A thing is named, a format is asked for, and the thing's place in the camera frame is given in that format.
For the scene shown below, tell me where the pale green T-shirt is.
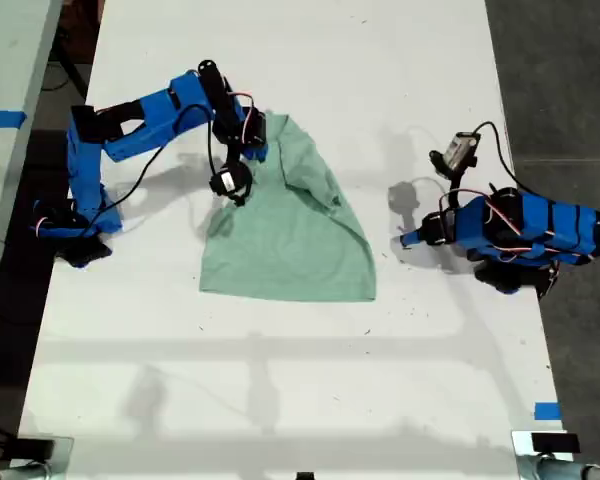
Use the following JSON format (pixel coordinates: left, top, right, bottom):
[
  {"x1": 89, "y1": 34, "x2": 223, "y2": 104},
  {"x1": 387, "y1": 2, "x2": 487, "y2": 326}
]
[{"x1": 198, "y1": 112, "x2": 378, "y2": 304}]

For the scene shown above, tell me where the small black box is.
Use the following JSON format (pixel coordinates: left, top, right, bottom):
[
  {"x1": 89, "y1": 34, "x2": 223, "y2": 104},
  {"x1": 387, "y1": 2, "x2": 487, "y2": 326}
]
[
  {"x1": 531, "y1": 433, "x2": 580, "y2": 454},
  {"x1": 17, "y1": 438, "x2": 55, "y2": 459}
]

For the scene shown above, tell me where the grey metal pipe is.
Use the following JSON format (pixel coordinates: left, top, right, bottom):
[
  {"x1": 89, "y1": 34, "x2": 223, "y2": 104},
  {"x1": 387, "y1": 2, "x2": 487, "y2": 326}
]
[
  {"x1": 0, "y1": 462, "x2": 66, "y2": 480},
  {"x1": 517, "y1": 452, "x2": 600, "y2": 480}
]

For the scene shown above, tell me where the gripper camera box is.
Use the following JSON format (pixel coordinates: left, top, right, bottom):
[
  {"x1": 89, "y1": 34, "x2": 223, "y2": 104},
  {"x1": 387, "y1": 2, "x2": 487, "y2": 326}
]
[
  {"x1": 439, "y1": 130, "x2": 482, "y2": 171},
  {"x1": 208, "y1": 159, "x2": 254, "y2": 199}
]

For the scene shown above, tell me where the camera black cable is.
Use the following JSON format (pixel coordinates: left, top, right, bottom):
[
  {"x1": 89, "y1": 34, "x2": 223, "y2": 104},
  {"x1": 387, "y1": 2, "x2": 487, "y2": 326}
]
[
  {"x1": 77, "y1": 102, "x2": 219, "y2": 236},
  {"x1": 472, "y1": 120, "x2": 531, "y2": 199}
]

